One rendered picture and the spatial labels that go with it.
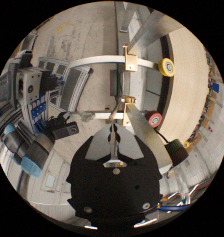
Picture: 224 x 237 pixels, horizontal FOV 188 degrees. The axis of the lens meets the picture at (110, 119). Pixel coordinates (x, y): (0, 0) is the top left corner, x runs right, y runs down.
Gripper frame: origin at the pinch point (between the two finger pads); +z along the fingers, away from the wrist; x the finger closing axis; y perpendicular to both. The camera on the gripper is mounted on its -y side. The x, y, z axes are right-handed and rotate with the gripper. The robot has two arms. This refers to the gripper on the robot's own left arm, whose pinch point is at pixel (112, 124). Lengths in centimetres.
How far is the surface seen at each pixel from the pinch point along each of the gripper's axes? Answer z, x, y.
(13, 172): -86, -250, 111
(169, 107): 12.7, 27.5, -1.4
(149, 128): 0.6, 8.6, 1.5
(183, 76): 11.3, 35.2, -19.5
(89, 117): 15.6, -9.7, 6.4
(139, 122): 3.2, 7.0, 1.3
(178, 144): -6.5, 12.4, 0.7
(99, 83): 102, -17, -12
